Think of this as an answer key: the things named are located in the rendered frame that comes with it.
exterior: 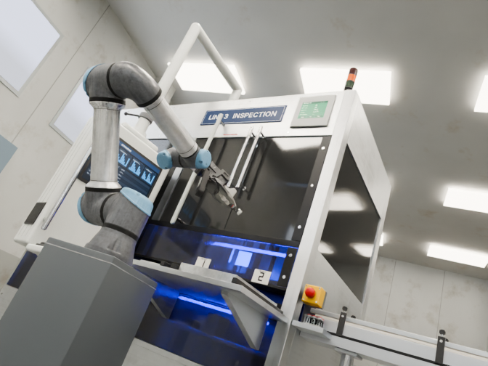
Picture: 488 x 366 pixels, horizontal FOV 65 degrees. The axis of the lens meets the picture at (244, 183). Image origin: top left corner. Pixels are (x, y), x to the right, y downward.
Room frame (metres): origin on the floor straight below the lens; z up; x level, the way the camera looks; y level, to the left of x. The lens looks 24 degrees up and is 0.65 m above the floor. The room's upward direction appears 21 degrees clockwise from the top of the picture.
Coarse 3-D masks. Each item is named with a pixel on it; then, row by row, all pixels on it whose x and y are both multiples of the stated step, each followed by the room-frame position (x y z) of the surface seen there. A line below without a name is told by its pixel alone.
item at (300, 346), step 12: (24, 252) 2.86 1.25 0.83; (12, 288) 2.79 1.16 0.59; (0, 300) 2.82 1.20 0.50; (0, 312) 2.77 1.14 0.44; (300, 336) 1.68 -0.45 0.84; (132, 348) 2.04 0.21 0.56; (144, 348) 2.00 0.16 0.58; (156, 348) 1.96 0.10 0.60; (300, 348) 1.71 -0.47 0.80; (312, 348) 1.82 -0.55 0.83; (324, 348) 1.93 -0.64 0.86; (132, 360) 2.02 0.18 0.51; (144, 360) 1.98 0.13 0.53; (156, 360) 1.94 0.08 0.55; (168, 360) 1.90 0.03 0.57; (180, 360) 1.86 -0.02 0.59; (288, 360) 1.65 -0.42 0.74; (300, 360) 1.74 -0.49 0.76; (312, 360) 1.84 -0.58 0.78; (324, 360) 1.96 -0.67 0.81; (336, 360) 2.10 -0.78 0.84
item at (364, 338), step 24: (312, 312) 1.68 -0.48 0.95; (312, 336) 1.63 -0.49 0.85; (336, 336) 1.58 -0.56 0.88; (360, 336) 1.52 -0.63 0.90; (384, 336) 1.47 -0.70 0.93; (408, 336) 1.44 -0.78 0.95; (384, 360) 1.46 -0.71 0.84; (408, 360) 1.41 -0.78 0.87; (432, 360) 1.36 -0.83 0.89; (456, 360) 1.32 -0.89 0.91; (480, 360) 1.28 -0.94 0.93
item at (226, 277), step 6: (186, 264) 1.47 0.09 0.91; (186, 270) 1.47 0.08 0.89; (192, 270) 1.45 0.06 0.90; (198, 270) 1.43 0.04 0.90; (204, 270) 1.42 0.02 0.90; (210, 270) 1.40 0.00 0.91; (216, 270) 1.38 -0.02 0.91; (210, 276) 1.40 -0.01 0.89; (216, 276) 1.38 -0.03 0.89; (222, 276) 1.36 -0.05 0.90; (228, 276) 1.35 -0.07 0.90; (234, 276) 1.34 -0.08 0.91; (246, 282) 1.39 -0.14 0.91; (252, 288) 1.43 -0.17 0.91; (270, 300) 1.55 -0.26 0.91
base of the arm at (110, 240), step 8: (104, 224) 1.18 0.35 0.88; (112, 224) 1.16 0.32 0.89; (104, 232) 1.16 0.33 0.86; (112, 232) 1.16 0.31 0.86; (120, 232) 1.16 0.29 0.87; (128, 232) 1.17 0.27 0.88; (96, 240) 1.15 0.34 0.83; (104, 240) 1.15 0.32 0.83; (112, 240) 1.15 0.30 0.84; (120, 240) 1.16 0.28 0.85; (128, 240) 1.17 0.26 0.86; (136, 240) 1.20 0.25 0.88; (96, 248) 1.14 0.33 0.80; (104, 248) 1.14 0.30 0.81; (112, 248) 1.15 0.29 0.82; (120, 248) 1.15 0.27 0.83; (128, 248) 1.17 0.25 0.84; (120, 256) 1.15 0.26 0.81; (128, 256) 1.18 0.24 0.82; (128, 264) 1.19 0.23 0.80
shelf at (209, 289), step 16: (144, 272) 1.74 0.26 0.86; (160, 272) 1.55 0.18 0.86; (176, 272) 1.46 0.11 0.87; (176, 288) 1.85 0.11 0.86; (192, 288) 1.65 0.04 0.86; (208, 288) 1.48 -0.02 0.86; (224, 288) 1.35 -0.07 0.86; (240, 288) 1.28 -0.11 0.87; (224, 304) 1.76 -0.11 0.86; (256, 304) 1.42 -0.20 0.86
